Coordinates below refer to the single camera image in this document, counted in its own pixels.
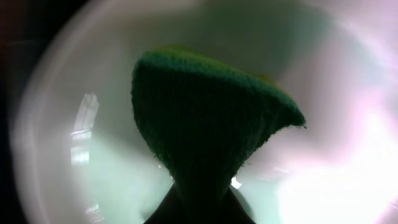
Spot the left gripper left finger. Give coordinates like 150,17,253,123
144,184,187,224

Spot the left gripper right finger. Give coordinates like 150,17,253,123
223,187,255,224

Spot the green scrubbing sponge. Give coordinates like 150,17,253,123
131,45,307,224

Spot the white plate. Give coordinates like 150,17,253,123
11,0,397,224

